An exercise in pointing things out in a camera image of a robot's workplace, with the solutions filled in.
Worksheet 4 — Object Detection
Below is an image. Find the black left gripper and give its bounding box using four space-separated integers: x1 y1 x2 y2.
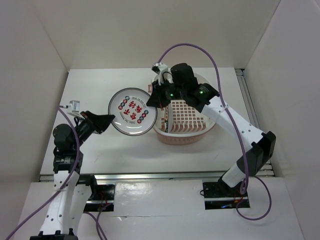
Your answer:
71 110 115 150

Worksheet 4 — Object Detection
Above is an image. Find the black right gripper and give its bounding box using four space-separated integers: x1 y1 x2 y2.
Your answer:
146 76 186 108

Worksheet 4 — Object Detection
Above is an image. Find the red character white plate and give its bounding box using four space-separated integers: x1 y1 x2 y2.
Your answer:
108 87 158 137

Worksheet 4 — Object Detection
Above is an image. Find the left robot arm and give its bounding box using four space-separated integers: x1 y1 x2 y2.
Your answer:
31 110 115 240

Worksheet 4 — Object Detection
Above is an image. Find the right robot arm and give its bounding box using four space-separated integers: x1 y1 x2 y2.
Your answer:
147 63 276 196

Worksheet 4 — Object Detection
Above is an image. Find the white and pink dish rack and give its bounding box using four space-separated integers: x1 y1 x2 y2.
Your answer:
148 75 216 146

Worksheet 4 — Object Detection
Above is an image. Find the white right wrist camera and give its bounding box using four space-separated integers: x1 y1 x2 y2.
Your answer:
151 62 172 85

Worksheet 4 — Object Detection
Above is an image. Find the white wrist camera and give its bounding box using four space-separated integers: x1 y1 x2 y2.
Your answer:
151 62 172 85
59 100 83 119

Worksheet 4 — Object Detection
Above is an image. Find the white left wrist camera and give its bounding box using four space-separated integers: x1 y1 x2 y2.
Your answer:
59 100 83 119

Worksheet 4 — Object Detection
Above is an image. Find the aluminium front rail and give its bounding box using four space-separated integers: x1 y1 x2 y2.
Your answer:
38 169 275 186

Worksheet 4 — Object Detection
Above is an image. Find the aluminium rail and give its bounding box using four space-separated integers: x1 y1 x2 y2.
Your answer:
38 169 275 186
234 68 276 177

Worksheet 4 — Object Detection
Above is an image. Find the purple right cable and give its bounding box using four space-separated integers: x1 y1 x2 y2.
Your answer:
157 43 272 221

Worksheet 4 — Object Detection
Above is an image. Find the aluminium right side rail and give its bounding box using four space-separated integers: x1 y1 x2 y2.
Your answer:
234 68 276 177

